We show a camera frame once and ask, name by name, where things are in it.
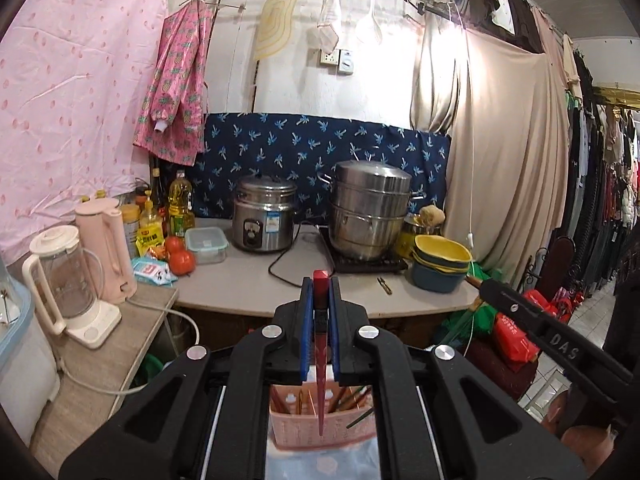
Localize bright red chopstick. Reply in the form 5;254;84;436
312;270;330;437

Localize dark brown chopstick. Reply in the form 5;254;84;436
269;386;291;415

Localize right hand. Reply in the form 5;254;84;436
541;390;614;477

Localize red plastic bag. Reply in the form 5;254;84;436
492;289;575;372

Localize stacked yellow blue bowls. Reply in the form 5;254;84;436
411;234;473;294

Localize black induction cooker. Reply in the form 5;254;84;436
318;226;408;274

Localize pink perforated utensil basket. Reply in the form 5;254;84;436
269;382;376;451

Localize clear food container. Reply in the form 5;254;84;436
184;226;229;266

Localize steel rice cooker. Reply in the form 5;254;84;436
232;176;297;252

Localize red tomato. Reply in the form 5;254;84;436
164;235;186;255
168;249;196;276

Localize steel steamer pot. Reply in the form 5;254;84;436
318;160;425;261

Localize blue patterned tablecloth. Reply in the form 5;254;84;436
265;438;381;480

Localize beige hanging curtain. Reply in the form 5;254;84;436
410;2;570;283

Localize cooking oil bottle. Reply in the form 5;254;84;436
168;170;195;237

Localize navy floral cloth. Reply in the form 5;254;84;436
186;113;451;222

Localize pink electric kettle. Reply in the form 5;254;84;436
75;198;137;304

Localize pink white blender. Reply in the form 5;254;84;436
22;226;122;350

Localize pink floral apron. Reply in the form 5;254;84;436
134;0;214;166

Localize white plastic bin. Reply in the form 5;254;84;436
1;268;60;445

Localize hanging cutting board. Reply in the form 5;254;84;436
254;0;297;61

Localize pink dotted sheet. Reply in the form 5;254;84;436
1;0;167;263

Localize wall power socket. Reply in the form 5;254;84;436
319;49;355;76

